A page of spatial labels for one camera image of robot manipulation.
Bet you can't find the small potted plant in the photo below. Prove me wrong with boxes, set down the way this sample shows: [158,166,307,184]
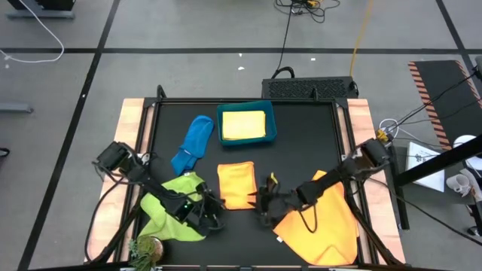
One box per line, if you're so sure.
[128,236,166,271]

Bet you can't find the yellow microfiber towel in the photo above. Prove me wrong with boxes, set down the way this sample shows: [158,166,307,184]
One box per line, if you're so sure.
[221,110,267,142]

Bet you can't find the teal plastic bin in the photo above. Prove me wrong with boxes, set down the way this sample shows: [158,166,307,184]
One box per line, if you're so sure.
[215,99,279,148]

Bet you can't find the black perforated computer case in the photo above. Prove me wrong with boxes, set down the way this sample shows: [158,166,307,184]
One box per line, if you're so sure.
[261,75,359,99]

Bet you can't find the black stand beam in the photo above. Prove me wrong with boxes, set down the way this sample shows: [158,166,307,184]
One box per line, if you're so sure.
[389,134,482,230]

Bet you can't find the black metal table frame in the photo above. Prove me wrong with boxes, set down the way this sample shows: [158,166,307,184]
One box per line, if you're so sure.
[87,84,404,271]

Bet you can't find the blue microfiber towel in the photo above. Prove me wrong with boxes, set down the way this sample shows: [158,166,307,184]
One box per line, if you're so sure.
[171,114,216,176]

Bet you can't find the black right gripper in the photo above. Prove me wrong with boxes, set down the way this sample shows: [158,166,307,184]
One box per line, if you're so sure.
[250,176,302,228]

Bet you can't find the orange microfiber towel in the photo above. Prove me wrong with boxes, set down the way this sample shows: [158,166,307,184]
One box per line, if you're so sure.
[273,169,361,266]
[217,161,261,212]

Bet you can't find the green microfiber towel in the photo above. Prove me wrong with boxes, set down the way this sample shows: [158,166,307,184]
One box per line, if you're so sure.
[137,172,207,242]

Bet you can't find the yellow cable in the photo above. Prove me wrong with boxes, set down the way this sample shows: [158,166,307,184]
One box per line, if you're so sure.
[349,0,375,78]

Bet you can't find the grey desk foot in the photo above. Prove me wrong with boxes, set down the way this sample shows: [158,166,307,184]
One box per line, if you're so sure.
[5,0,76,20]

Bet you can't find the white cable coil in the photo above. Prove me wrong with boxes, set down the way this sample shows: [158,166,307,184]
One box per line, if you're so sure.
[378,117,411,137]

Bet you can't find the white round cap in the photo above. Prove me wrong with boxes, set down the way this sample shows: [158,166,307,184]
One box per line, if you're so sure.
[453,134,478,150]

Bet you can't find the grey floor bar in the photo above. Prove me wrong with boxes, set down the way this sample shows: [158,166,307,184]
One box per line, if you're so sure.
[0,103,35,114]

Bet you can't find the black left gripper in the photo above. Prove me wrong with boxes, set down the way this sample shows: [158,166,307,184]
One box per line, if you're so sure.
[188,182,227,236]

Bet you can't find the tangled cable bundle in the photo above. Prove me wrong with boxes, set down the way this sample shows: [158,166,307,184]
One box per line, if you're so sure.
[274,0,342,24]

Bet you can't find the black mat striped edges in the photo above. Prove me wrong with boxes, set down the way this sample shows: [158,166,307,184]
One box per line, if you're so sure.
[407,59,482,141]

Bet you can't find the white mug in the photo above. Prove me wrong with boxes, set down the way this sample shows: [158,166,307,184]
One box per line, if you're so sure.
[446,173,472,196]

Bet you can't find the white paper sheet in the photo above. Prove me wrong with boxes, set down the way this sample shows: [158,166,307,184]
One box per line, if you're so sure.
[405,141,446,193]

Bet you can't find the black cable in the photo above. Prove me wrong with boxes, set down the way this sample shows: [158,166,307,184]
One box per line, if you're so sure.
[84,175,127,263]
[368,176,482,238]
[276,7,296,79]
[387,69,479,132]

